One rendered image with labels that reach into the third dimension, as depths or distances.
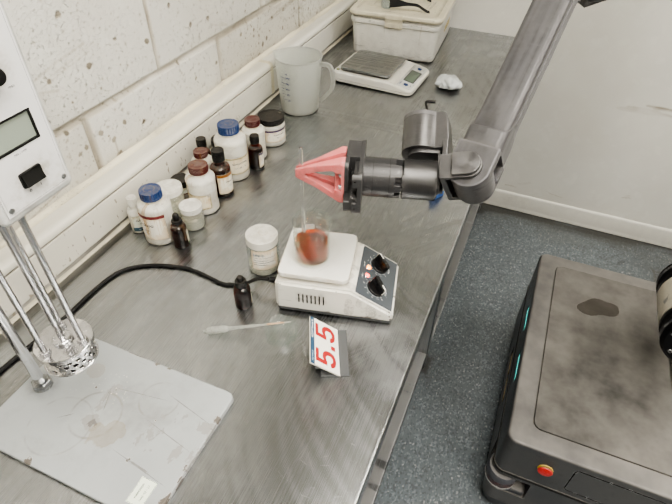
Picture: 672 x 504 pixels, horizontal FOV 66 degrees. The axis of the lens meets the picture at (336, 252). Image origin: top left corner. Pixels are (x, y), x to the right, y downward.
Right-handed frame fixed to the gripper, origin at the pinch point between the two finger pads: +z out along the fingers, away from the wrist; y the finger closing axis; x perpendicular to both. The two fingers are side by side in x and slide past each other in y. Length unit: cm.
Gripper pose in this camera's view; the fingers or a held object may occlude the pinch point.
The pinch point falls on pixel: (301, 171)
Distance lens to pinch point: 76.2
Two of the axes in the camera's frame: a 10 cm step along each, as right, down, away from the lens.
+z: -9.9, -0.8, 0.7
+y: -1.1, 6.7, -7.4
